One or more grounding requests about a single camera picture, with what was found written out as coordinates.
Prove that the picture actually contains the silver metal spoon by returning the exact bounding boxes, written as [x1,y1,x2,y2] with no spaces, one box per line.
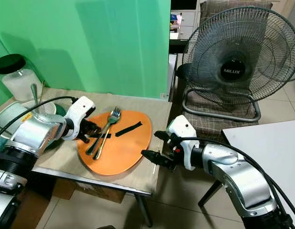
[31,83,42,113]

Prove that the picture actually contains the brown cardboard box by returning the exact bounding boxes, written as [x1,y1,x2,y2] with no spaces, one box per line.
[51,178,132,205]

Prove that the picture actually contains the beige table cloth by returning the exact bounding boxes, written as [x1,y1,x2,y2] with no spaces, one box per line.
[0,88,172,195]

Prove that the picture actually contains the orange round plate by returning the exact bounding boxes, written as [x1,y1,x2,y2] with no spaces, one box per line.
[77,110,153,176]

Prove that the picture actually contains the glass jar with black lid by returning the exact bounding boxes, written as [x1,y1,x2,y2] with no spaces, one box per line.
[0,53,43,102]

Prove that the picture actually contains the black metal furniture leg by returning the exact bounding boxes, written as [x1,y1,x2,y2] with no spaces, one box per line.
[197,178,224,208]

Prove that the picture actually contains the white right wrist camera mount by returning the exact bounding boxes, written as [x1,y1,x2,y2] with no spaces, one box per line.
[166,115,197,171]

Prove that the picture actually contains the white side table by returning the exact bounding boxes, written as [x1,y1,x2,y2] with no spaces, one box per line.
[221,119,295,203]

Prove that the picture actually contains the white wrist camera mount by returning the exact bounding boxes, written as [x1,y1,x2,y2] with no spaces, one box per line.
[166,115,197,171]
[66,96,96,139]

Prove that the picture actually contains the silver metal fork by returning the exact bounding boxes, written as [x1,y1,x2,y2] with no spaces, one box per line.
[95,106,122,160]

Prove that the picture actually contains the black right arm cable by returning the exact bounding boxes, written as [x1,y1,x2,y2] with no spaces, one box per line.
[180,137,295,226]

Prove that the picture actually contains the white ceramic bowl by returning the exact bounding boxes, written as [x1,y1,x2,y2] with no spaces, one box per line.
[23,99,58,118]

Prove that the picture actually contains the grey Milux floor fan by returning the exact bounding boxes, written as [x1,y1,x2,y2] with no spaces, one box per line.
[181,5,295,123]

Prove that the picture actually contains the dark green small dish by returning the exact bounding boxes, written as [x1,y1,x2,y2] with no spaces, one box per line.
[54,102,68,115]

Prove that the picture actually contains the white drawer cabinet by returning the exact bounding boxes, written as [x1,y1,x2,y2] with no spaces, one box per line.
[169,0,203,42]

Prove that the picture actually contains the black flat strip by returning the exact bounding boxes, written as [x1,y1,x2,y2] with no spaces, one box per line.
[115,122,144,137]

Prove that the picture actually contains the green backdrop screen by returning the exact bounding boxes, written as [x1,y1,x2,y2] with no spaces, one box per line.
[0,0,171,108]

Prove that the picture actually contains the grey metal table leg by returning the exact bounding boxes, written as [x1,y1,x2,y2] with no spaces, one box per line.
[136,192,154,228]

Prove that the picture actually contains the brown plaid chair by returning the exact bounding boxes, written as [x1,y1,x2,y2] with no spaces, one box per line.
[169,0,295,143]

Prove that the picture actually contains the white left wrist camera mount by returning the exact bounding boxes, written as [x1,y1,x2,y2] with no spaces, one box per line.
[66,96,96,139]

